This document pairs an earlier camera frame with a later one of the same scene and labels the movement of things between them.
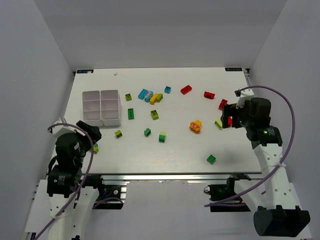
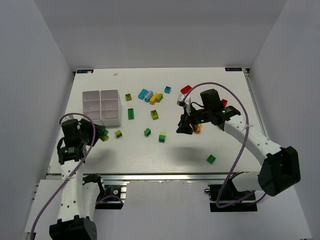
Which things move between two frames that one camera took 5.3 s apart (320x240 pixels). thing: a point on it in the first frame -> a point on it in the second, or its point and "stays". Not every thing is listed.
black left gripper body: (89, 130) stays
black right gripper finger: (224, 120) -> (184, 127)
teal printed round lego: (148, 95) stays
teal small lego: (167, 89) stays
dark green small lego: (147, 132) stays
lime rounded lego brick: (159, 97) stays
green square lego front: (211, 159) stays
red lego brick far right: (223, 101) stays
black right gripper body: (230, 112) -> (189, 119)
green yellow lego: (96, 148) -> (104, 136)
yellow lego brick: (153, 99) stays
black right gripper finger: (230, 110) -> (185, 118)
